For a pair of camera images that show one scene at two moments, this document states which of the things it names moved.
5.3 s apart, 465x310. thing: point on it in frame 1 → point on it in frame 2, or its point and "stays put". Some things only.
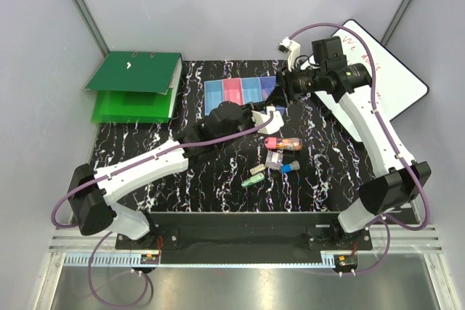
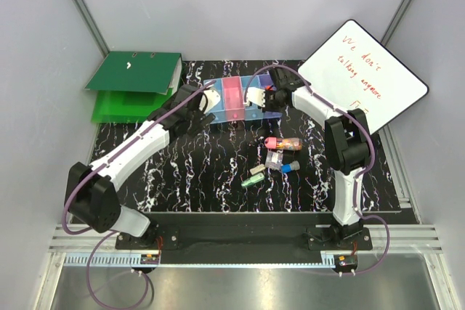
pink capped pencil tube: (275, 143) stays put
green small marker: (253, 180) stays put
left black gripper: (248, 113) → (200, 122)
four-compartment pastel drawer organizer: (243, 90) stays put
